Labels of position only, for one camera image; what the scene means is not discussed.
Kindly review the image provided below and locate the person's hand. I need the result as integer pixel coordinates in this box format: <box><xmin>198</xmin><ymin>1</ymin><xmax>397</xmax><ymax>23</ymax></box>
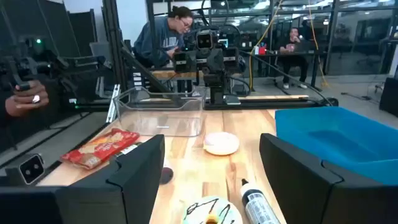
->
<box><xmin>4</xmin><ymin>79</ymin><xmax>50</xmax><ymax>118</ymax></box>

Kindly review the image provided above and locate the pink frosted donut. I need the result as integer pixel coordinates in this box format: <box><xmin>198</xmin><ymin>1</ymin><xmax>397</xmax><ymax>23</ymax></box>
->
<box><xmin>203</xmin><ymin>131</ymin><xmax>241</xmax><ymax>156</ymax></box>

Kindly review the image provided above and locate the teal plastic bin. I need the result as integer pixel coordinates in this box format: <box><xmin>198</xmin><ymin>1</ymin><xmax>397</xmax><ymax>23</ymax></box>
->
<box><xmin>274</xmin><ymin>106</ymin><xmax>398</xmax><ymax>186</ymax></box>

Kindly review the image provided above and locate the black desk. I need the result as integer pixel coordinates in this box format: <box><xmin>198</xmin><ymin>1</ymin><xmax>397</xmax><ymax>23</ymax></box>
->
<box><xmin>245</xmin><ymin>49</ymin><xmax>327</xmax><ymax>93</ymax></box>

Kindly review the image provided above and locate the red snack packet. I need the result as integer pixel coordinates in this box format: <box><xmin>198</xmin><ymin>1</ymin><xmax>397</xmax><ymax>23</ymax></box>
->
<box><xmin>60</xmin><ymin>128</ymin><xmax>141</xmax><ymax>170</ymax></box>

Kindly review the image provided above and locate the black case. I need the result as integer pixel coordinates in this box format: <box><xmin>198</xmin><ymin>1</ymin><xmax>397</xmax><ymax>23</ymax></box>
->
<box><xmin>378</xmin><ymin>77</ymin><xmax>398</xmax><ymax>118</ymax></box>

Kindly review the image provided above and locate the mint frosted donut black drizzle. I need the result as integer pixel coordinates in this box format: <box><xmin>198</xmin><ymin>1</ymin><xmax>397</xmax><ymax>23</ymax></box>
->
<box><xmin>181</xmin><ymin>195</ymin><xmax>244</xmax><ymax>224</ymax></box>

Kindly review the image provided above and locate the silver aluminium extrusion bar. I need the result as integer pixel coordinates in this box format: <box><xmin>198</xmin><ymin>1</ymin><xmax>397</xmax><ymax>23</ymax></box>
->
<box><xmin>105</xmin><ymin>83</ymin><xmax>121</xmax><ymax>124</ymax></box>

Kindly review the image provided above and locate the person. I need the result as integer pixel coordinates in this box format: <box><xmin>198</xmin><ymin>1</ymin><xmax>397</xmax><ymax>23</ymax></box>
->
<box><xmin>278</xmin><ymin>27</ymin><xmax>309</xmax><ymax>90</ymax></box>
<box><xmin>133</xmin><ymin>5</ymin><xmax>195</xmax><ymax>68</ymax></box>

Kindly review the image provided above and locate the yellow hanging cable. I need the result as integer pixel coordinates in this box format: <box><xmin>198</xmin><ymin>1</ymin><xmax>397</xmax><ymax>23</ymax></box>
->
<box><xmin>307</xmin><ymin>0</ymin><xmax>330</xmax><ymax>88</ymax></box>
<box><xmin>248</xmin><ymin>0</ymin><xmax>284</xmax><ymax>91</ymax></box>

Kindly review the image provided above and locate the black partition panel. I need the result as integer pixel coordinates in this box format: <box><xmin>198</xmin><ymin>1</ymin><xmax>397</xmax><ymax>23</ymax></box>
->
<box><xmin>0</xmin><ymin>0</ymin><xmax>98</xmax><ymax>60</ymax></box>

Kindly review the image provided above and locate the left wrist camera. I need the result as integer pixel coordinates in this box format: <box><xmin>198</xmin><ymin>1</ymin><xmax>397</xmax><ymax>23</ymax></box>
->
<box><xmin>195</xmin><ymin>30</ymin><xmax>215</xmax><ymax>50</ymax></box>

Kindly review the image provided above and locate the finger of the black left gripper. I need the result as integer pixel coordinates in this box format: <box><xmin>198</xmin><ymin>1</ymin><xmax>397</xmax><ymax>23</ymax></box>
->
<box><xmin>223</xmin><ymin>46</ymin><xmax>240</xmax><ymax>71</ymax></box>
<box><xmin>173</xmin><ymin>50</ymin><xmax>197</xmax><ymax>74</ymax></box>

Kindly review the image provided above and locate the clear glass baking dish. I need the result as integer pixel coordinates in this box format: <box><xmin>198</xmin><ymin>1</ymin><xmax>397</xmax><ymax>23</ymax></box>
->
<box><xmin>113</xmin><ymin>86</ymin><xmax>208</xmax><ymax>138</ymax></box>

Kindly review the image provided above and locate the grey depth camera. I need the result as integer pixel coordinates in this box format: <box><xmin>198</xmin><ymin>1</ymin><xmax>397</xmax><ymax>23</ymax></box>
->
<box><xmin>4</xmin><ymin>152</ymin><xmax>47</xmax><ymax>187</ymax></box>

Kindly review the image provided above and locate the black food colouring bottle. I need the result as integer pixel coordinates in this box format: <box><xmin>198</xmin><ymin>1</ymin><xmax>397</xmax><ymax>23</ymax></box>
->
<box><xmin>239</xmin><ymin>178</ymin><xmax>280</xmax><ymax>224</ymax></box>

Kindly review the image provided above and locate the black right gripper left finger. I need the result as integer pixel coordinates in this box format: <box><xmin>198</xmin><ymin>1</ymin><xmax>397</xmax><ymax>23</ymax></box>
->
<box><xmin>0</xmin><ymin>134</ymin><xmax>165</xmax><ymax>224</ymax></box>

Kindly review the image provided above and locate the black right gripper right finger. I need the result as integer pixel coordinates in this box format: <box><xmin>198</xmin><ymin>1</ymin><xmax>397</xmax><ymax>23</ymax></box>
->
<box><xmin>259</xmin><ymin>133</ymin><xmax>398</xmax><ymax>224</ymax></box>

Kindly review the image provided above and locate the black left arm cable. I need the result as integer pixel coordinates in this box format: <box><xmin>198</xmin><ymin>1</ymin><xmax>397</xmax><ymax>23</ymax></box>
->
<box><xmin>238</xmin><ymin>49</ymin><xmax>340</xmax><ymax>107</ymax></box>

